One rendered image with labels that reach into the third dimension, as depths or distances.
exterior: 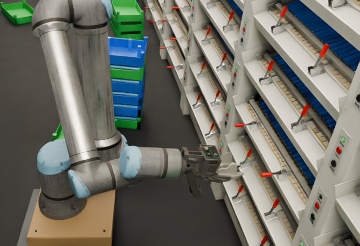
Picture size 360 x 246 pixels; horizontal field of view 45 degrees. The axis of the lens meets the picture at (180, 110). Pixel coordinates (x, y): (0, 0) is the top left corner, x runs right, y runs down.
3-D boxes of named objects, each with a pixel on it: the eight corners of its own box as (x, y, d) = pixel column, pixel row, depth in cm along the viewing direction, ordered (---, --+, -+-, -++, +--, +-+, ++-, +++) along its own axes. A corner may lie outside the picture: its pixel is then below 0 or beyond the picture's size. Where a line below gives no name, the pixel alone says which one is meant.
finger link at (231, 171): (250, 168, 131) (221, 164, 129) (244, 183, 134) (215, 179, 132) (248, 161, 133) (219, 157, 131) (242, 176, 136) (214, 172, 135)
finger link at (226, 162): (245, 155, 136) (218, 156, 132) (239, 169, 139) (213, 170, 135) (240, 148, 138) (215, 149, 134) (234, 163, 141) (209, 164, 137)
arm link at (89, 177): (23, -17, 133) (77, 200, 124) (65, -21, 138) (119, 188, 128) (23, 0, 143) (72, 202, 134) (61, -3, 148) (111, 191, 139)
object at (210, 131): (216, 169, 208) (210, 149, 200) (187, 99, 256) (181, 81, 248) (256, 155, 209) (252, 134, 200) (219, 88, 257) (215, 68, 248)
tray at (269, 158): (301, 230, 131) (298, 211, 125) (237, 114, 179) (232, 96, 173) (363, 207, 131) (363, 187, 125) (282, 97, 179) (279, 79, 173)
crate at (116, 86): (85, 88, 231) (85, 75, 227) (92, 69, 248) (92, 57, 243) (142, 94, 232) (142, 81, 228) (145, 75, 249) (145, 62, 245)
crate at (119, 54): (84, 61, 222) (84, 47, 218) (92, 44, 239) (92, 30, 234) (143, 67, 223) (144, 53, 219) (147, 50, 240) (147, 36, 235)
